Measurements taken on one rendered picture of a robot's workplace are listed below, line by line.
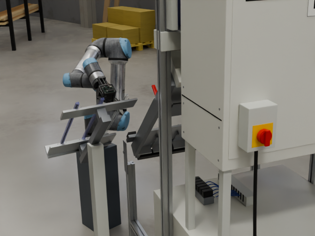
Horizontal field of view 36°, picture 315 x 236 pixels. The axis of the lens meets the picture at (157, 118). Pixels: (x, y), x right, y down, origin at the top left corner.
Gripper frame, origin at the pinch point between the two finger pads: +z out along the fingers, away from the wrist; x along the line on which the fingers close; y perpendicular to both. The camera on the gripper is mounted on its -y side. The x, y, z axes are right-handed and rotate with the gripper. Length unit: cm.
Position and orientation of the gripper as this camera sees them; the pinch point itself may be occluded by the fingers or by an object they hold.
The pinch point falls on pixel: (114, 115)
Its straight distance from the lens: 225.3
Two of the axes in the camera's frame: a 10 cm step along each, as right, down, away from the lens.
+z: 4.1, 7.4, -5.4
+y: 2.3, -6.5, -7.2
